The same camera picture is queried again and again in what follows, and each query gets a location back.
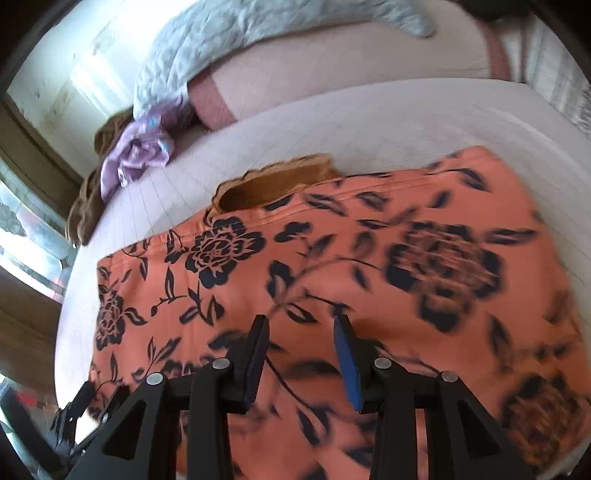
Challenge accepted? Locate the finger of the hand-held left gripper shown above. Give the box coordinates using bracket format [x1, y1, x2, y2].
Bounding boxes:
[69, 381, 131, 423]

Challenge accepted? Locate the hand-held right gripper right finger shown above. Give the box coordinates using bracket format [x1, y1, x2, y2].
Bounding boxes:
[332, 313, 529, 480]

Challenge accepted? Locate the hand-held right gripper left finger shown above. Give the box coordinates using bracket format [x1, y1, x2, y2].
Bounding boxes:
[67, 315, 271, 480]

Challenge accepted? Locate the orange floral blouse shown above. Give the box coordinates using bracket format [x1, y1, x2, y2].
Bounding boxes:
[89, 145, 588, 480]

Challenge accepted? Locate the brown fleece garment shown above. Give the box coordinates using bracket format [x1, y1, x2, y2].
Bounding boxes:
[65, 110, 139, 246]

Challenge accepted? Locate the purple floral cloth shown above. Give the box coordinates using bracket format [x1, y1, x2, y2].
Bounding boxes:
[99, 98, 195, 202]

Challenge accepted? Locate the pink bolster cushion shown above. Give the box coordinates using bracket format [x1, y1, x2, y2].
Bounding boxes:
[189, 18, 512, 134]

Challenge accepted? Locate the grey quilted pillow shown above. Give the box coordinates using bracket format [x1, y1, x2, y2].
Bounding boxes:
[133, 0, 437, 121]

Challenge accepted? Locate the striped floral back cushion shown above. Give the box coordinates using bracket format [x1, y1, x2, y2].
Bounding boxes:
[501, 18, 589, 139]

